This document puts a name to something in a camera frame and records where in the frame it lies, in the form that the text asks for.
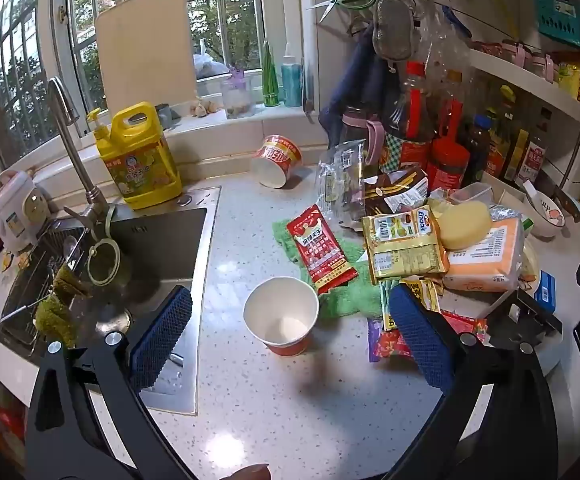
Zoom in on pink lidded jars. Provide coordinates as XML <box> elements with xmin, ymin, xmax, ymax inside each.
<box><xmin>500</xmin><ymin>39</ymin><xmax>556</xmax><ymax>84</ymax></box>

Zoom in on white wall shelf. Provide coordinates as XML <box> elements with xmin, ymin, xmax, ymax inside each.
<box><xmin>466</xmin><ymin>47</ymin><xmax>580</xmax><ymax>127</ymax></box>

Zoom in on orange wrapped package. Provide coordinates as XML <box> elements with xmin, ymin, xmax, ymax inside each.
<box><xmin>442</xmin><ymin>217</ymin><xmax>526</xmax><ymax>294</ymax></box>

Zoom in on brown handled knife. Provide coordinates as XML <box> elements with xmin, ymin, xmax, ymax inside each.
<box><xmin>551</xmin><ymin>185</ymin><xmax>580</xmax><ymax>224</ymax></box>

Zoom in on yellow detergent bottle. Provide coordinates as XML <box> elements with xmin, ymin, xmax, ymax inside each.
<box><xmin>86</xmin><ymin>101</ymin><xmax>183</xmax><ymax>210</ymax></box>

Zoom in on brown biscuit stick box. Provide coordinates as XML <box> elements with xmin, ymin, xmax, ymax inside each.
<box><xmin>362</xmin><ymin>167</ymin><xmax>429</xmax><ymax>217</ymax></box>

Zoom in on dark bottle blue cap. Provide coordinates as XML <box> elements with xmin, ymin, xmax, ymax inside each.
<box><xmin>461</xmin><ymin>114</ymin><xmax>493</xmax><ymax>189</ymax></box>

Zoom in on blue plastic clip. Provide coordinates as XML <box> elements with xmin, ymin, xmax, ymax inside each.
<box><xmin>440</xmin><ymin>5</ymin><xmax>473</xmax><ymax>39</ymax></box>

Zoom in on red white paper cup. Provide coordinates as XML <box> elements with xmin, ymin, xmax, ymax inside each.
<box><xmin>243</xmin><ymin>276</ymin><xmax>319</xmax><ymax>357</ymax></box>

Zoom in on red sauce sachet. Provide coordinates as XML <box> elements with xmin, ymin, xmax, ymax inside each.
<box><xmin>286</xmin><ymin>204</ymin><xmax>359</xmax><ymax>296</ymax></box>

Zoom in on teal spray bottle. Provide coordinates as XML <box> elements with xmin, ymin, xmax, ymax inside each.
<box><xmin>280</xmin><ymin>42</ymin><xmax>303</xmax><ymax>109</ymax></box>

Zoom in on glass jar pink clasp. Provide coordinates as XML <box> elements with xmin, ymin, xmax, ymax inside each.
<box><xmin>341</xmin><ymin>107</ymin><xmax>387</xmax><ymax>167</ymax></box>

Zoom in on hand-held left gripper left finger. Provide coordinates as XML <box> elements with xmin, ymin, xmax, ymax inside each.
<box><xmin>24</xmin><ymin>285</ymin><xmax>195</xmax><ymax>480</ymax></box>

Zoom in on teal plastic basket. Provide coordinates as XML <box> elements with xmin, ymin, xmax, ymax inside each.
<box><xmin>534</xmin><ymin>0</ymin><xmax>580</xmax><ymax>54</ymax></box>

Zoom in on red snack wrapper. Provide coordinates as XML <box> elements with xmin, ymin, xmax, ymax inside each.
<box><xmin>368</xmin><ymin>310</ymin><xmax>488</xmax><ymax>363</ymax></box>

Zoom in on soy sauce bottle white label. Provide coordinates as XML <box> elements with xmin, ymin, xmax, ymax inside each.
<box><xmin>516</xmin><ymin>124</ymin><xmax>551</xmax><ymax>189</ymax></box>

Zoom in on person's left hand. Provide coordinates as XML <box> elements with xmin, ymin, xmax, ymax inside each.
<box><xmin>230</xmin><ymin>464</ymin><xmax>271</xmax><ymax>480</ymax></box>

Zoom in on yellow noodle packet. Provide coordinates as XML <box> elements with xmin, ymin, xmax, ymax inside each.
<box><xmin>361</xmin><ymin>204</ymin><xmax>451</xmax><ymax>280</ymax></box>

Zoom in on steel faucet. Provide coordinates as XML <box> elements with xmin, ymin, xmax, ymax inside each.
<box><xmin>47</xmin><ymin>76</ymin><xmax>115</xmax><ymax>233</ymax></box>

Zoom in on yellow label bottle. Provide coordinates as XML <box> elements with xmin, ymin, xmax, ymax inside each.
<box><xmin>504</xmin><ymin>129</ymin><xmax>530</xmax><ymax>184</ymax></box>

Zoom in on wire dish rack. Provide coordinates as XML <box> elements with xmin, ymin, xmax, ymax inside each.
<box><xmin>0</xmin><ymin>225</ymin><xmax>91</xmax><ymax>348</ymax></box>

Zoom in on green cone bottle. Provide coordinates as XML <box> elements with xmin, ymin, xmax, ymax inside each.
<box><xmin>262</xmin><ymin>39</ymin><xmax>281</xmax><ymax>108</ymax></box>

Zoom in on green snack wrapper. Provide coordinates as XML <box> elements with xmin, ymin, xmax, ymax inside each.
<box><xmin>379</xmin><ymin>280</ymin><xmax>401</xmax><ymax>333</ymax></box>

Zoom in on white plastic bag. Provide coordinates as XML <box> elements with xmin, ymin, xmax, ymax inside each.
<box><xmin>192</xmin><ymin>39</ymin><xmax>231</xmax><ymax>81</ymax></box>

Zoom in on yellow cap oil bottle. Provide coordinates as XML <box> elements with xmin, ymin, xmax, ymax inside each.
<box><xmin>488</xmin><ymin>84</ymin><xmax>519</xmax><ymax>177</ymax></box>

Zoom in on clear jar purple lid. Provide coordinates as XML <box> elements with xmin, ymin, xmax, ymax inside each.
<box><xmin>219</xmin><ymin>65</ymin><xmax>256</xmax><ymax>120</ymax></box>

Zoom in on green cloth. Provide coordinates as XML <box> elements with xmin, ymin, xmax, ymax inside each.
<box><xmin>272</xmin><ymin>217</ymin><xmax>387</xmax><ymax>320</ymax></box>

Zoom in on green scouring sponge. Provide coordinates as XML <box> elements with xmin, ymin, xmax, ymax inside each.
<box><xmin>34</xmin><ymin>296</ymin><xmax>79</xmax><ymax>349</ymax></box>
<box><xmin>51</xmin><ymin>264</ymin><xmax>92</xmax><ymax>300</ymax></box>

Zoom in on white ceramic bowl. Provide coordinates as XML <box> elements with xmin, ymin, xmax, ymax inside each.
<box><xmin>522</xmin><ymin>187</ymin><xmax>568</xmax><ymax>239</ymax></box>

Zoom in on red instant noodle cup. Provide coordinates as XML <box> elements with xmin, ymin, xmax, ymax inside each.
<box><xmin>251</xmin><ymin>134</ymin><xmax>303</xmax><ymax>190</ymax></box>

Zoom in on window with metal bars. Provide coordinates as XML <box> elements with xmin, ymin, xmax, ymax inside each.
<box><xmin>0</xmin><ymin>0</ymin><xmax>267</xmax><ymax>157</ymax></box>

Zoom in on beige cutting board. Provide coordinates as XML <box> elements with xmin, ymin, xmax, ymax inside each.
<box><xmin>94</xmin><ymin>0</ymin><xmax>199</xmax><ymax>117</ymax></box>

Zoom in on white small appliance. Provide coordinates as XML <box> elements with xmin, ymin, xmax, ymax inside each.
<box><xmin>0</xmin><ymin>169</ymin><xmax>52</xmax><ymax>255</ymax></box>

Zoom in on blue cardboard box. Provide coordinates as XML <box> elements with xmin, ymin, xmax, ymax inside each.
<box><xmin>534</xmin><ymin>270</ymin><xmax>557</xmax><ymax>312</ymax></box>

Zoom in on garlic bulbs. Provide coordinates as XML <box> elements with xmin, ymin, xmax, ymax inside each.
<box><xmin>189</xmin><ymin>96</ymin><xmax>219</xmax><ymax>119</ymax></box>

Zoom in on round yellow sponge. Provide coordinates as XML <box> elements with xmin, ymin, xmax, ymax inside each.
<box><xmin>434</xmin><ymin>200</ymin><xmax>493</xmax><ymax>251</ymax></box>

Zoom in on clear plastic snack bag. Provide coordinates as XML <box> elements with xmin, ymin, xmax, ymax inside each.
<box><xmin>317</xmin><ymin>140</ymin><xmax>367</xmax><ymax>232</ymax></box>

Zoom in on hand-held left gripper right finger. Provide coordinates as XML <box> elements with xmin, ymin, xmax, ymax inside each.
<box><xmin>385</xmin><ymin>284</ymin><xmax>560</xmax><ymax>480</ymax></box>

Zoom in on pale green ring hook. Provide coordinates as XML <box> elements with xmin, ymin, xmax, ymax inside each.
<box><xmin>86</xmin><ymin>204</ymin><xmax>122</xmax><ymax>287</ymax></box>

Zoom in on grey scrubbing pad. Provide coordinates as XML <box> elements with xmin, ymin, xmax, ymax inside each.
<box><xmin>372</xmin><ymin>0</ymin><xmax>416</xmax><ymax>62</ymax></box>

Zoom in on clear hanging plastic bag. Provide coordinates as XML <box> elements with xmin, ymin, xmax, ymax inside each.
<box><xmin>409</xmin><ymin>0</ymin><xmax>472</xmax><ymax>111</ymax></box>

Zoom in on yellow crumpled wrapper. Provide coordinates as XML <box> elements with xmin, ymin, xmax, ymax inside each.
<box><xmin>397</xmin><ymin>277</ymin><xmax>441</xmax><ymax>317</ymax></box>

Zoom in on clear plastic container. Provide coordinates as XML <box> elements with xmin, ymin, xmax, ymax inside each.
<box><xmin>448</xmin><ymin>182</ymin><xmax>496</xmax><ymax>209</ymax></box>

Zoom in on dark blue hanging cloth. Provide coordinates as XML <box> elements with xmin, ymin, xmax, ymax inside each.
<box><xmin>318</xmin><ymin>24</ymin><xmax>405</xmax><ymax>147</ymax></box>

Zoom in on red handled jug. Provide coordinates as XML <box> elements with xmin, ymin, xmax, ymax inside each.
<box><xmin>426</xmin><ymin>99</ymin><xmax>471</xmax><ymax>192</ymax></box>

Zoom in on steel sink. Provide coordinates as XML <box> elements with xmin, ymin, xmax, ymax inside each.
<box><xmin>0</xmin><ymin>186</ymin><xmax>222</xmax><ymax>417</ymax></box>

